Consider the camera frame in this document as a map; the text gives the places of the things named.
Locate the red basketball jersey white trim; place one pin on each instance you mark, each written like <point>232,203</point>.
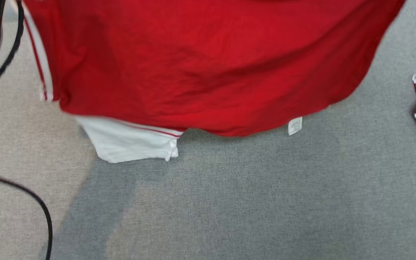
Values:
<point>193,65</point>

